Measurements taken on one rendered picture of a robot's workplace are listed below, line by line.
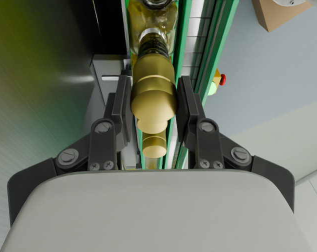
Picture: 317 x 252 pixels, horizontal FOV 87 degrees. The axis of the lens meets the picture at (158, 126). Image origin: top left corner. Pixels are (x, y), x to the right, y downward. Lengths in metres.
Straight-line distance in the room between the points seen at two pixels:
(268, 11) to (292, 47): 0.29
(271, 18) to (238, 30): 0.12
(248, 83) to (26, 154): 0.95
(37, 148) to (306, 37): 0.98
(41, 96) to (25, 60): 0.04
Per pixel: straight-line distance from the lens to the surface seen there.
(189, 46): 0.45
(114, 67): 0.48
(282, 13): 0.77
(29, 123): 0.20
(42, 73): 0.23
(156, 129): 0.19
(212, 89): 0.58
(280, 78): 1.07
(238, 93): 1.03
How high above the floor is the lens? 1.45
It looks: 39 degrees down
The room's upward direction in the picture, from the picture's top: 177 degrees clockwise
